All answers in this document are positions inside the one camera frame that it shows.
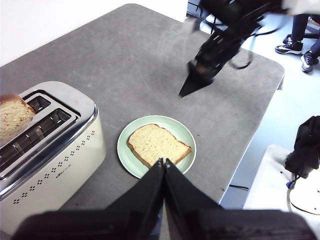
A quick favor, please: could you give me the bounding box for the cream toaster with chrome top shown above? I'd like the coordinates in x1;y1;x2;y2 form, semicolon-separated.
0;80;107;237

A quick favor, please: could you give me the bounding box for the toasted bread slice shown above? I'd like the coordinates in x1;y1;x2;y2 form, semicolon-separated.
127;123;193;168
0;93;36;147

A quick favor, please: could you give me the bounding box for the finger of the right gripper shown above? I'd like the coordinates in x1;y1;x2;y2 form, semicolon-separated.
178;63;214;99

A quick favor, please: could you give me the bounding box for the pale green round plate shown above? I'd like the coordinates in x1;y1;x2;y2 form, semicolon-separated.
116;114;197;180

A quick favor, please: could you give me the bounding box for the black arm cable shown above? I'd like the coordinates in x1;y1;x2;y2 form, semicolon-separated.
229;46;255;70

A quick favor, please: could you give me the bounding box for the person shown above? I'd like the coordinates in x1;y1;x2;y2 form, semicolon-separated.
274;13;320;74

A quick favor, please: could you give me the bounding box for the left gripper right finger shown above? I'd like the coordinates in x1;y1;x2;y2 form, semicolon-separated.
164;157;318;240

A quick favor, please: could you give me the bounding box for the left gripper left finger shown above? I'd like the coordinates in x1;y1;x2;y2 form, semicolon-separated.
11;157;165;240

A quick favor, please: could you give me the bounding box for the white side table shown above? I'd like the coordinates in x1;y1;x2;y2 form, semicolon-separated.
243;143;320;216

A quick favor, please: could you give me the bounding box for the black bag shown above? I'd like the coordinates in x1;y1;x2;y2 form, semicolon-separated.
284;115;320;180

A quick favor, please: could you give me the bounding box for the white cable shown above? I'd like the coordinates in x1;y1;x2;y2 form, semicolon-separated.
285;174;320;216

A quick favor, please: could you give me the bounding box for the black floor cable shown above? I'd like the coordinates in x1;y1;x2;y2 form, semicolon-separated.
229;183;250;191

